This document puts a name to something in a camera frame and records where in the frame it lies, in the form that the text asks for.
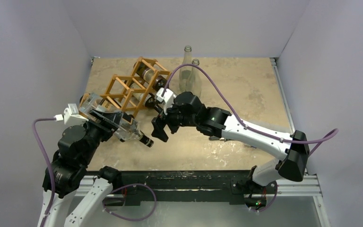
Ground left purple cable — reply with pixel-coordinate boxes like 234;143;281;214
32;117;57;227

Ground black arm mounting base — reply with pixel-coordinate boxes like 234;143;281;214
87;168;277;207

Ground clear liquor bottle black cap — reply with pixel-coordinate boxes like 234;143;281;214
78;93;154;147

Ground tall clear bottle back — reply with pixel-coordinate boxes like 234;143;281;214
179;45;192;92

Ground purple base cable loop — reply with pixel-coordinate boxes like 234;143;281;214
102;183;158;222

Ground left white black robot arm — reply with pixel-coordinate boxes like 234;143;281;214
32;107;123;227

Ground black pruning shears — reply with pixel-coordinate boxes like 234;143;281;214
208;136;227;141

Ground dark labelled wine bottle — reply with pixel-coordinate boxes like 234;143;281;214
144;95;163;113

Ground clear bottle front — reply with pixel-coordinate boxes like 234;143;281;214
186;67;202;97

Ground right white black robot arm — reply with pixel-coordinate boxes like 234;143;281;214
151;88;309;192

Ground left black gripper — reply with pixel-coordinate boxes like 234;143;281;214
80;108;123;164

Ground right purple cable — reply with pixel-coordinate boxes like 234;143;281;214
162;63;339;157

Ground wooden wine rack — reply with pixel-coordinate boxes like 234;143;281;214
76;56;173;126

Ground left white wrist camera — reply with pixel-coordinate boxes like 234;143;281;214
54;104;88;126

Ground olive green wine bottle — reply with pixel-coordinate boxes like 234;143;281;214
136;63;167;91

